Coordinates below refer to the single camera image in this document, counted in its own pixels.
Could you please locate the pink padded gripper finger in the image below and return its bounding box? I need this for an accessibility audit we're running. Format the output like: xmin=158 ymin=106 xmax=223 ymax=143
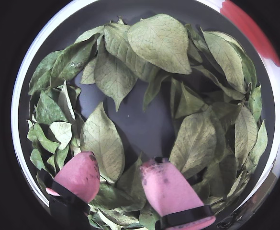
xmin=139 ymin=157 xmax=217 ymax=230
xmin=41 ymin=151 xmax=101 ymax=218

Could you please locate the red plastic container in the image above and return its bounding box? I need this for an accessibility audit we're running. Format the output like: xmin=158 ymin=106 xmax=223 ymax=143
xmin=220 ymin=0 xmax=280 ymax=70

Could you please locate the grey bowl with white rim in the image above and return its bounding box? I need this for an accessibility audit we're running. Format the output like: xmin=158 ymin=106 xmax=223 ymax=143
xmin=10 ymin=0 xmax=280 ymax=230

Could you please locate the dried green leaf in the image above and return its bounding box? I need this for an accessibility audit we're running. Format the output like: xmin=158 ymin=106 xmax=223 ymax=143
xmin=49 ymin=121 xmax=73 ymax=151
xmin=93 ymin=43 xmax=138 ymax=112
xmin=80 ymin=101 xmax=126 ymax=183
xmin=127 ymin=13 xmax=192 ymax=75
xmin=103 ymin=23 xmax=160 ymax=82
xmin=174 ymin=82 xmax=206 ymax=119
xmin=35 ymin=90 xmax=69 ymax=126
xmin=168 ymin=112 xmax=217 ymax=180
xmin=143 ymin=71 xmax=169 ymax=111
xmin=50 ymin=33 xmax=101 ymax=88
xmin=200 ymin=28 xmax=247 ymax=94
xmin=234 ymin=104 xmax=259 ymax=169
xmin=28 ymin=49 xmax=64 ymax=96
xmin=80 ymin=57 xmax=98 ymax=85

